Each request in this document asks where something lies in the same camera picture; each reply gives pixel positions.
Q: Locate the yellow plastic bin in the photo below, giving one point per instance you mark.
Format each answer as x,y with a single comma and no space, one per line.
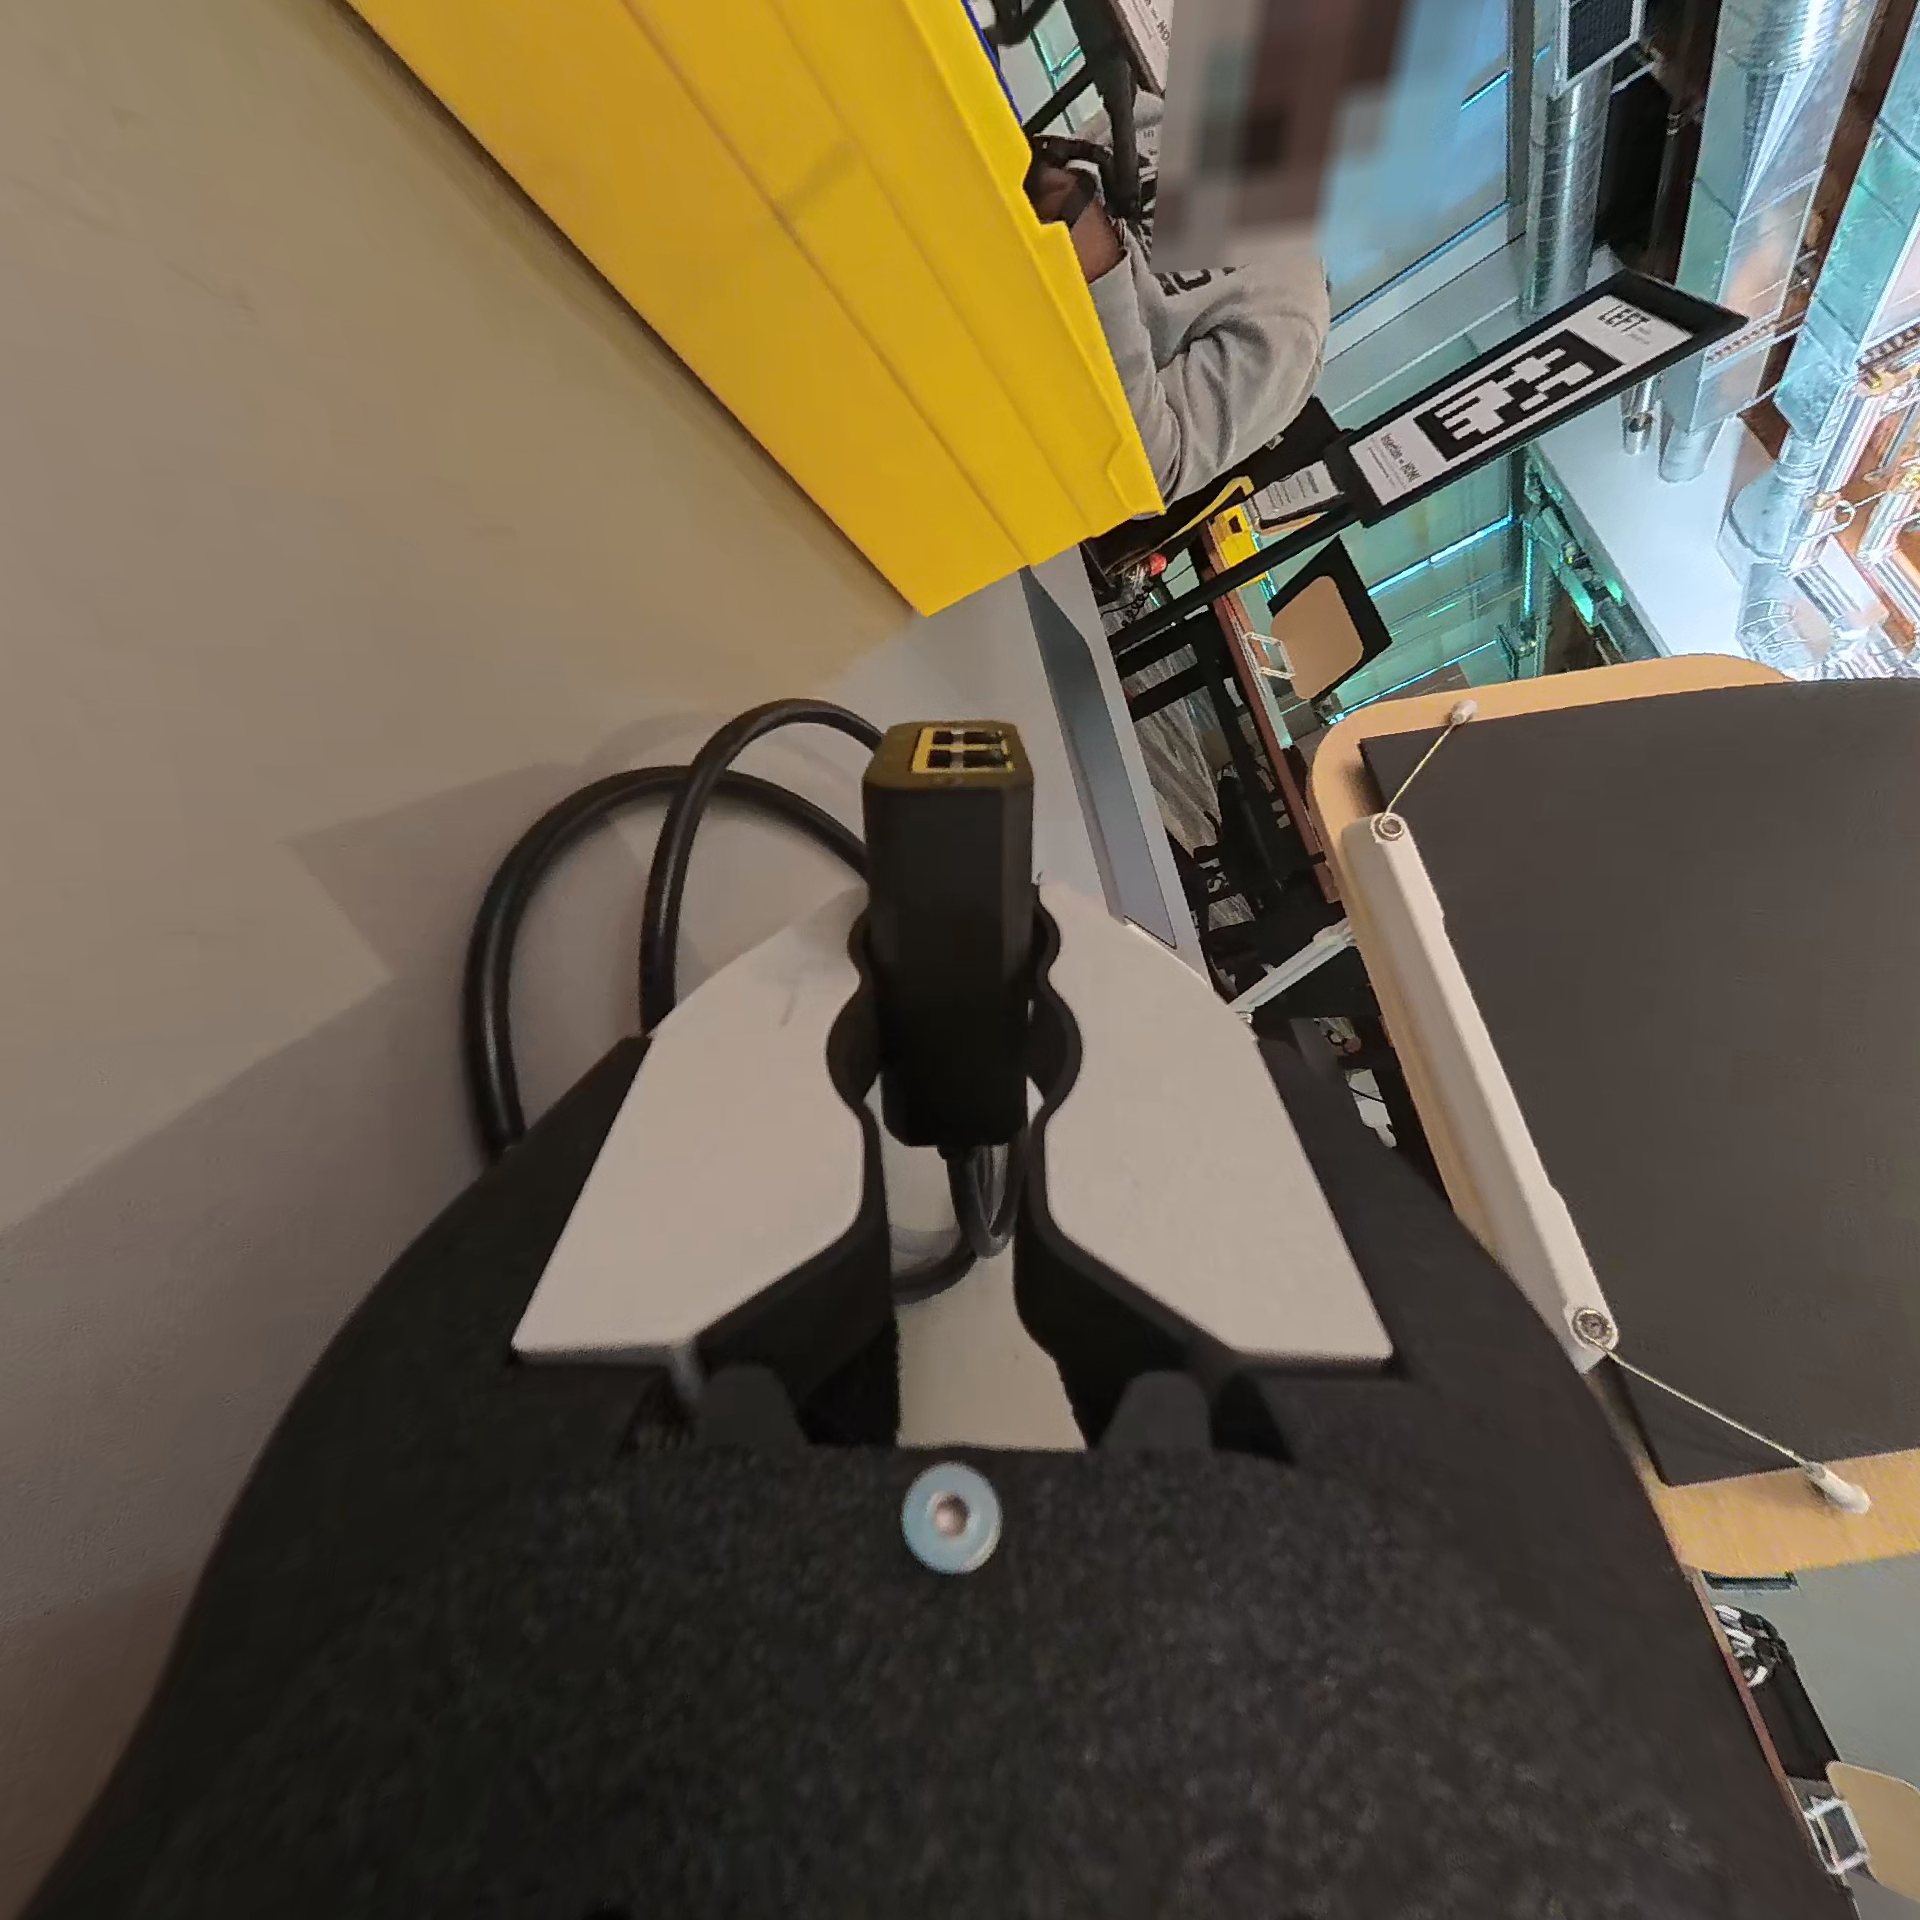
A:
813,270

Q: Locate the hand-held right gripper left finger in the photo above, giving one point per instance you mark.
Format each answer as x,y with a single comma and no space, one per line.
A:
707,1200

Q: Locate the black ethernet port adapter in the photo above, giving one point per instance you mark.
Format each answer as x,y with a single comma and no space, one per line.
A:
957,960

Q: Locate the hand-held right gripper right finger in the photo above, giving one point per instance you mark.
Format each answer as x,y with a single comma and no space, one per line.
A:
1216,1200

